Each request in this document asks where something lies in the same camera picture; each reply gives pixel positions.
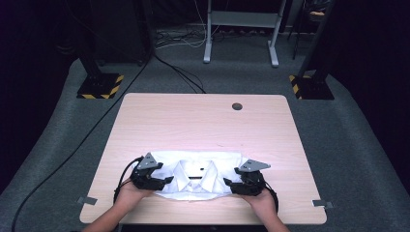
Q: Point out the dark metal stand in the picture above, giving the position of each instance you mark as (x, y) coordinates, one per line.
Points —
(307, 19)

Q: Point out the white metal table frame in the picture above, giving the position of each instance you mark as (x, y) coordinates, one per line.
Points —
(208, 48)

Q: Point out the person's right hand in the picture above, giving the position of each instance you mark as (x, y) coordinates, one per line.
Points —
(264, 203)

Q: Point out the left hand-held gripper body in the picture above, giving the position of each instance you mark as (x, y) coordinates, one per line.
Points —
(146, 179)

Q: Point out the person's left hand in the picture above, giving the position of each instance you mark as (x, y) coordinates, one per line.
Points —
(130, 195)

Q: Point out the white button-up shirt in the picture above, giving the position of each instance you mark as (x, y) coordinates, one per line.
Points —
(199, 180)

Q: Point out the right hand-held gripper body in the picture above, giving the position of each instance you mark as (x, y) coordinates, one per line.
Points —
(253, 183)

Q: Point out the black equipment cabinet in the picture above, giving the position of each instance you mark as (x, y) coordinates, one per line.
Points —
(122, 32)

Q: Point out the grey tape piece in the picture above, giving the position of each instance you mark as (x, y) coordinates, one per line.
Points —
(87, 200)
(321, 203)

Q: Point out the black stand with striped base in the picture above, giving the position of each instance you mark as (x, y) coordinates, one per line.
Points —
(314, 87)
(98, 85)

